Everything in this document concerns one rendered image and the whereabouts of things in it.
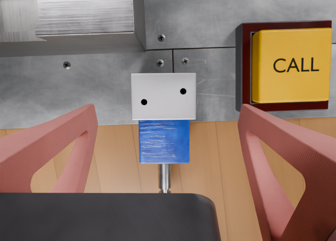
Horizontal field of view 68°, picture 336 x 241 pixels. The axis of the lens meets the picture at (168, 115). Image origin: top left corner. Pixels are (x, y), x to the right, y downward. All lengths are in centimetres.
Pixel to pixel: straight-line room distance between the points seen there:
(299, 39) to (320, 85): 4
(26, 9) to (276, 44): 19
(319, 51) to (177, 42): 12
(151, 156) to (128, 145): 5
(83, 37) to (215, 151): 16
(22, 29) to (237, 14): 18
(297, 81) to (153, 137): 13
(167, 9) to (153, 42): 3
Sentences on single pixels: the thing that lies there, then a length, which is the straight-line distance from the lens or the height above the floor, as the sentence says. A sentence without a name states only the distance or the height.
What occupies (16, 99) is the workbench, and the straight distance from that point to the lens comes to 29.
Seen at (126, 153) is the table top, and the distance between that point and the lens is 26.
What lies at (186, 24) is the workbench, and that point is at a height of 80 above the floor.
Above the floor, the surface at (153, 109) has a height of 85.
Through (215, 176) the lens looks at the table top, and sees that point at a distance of 27.
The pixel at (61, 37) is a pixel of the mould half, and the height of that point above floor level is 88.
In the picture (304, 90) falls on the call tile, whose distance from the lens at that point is 24.
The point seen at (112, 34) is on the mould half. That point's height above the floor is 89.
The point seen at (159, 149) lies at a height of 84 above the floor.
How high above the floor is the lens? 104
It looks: 83 degrees down
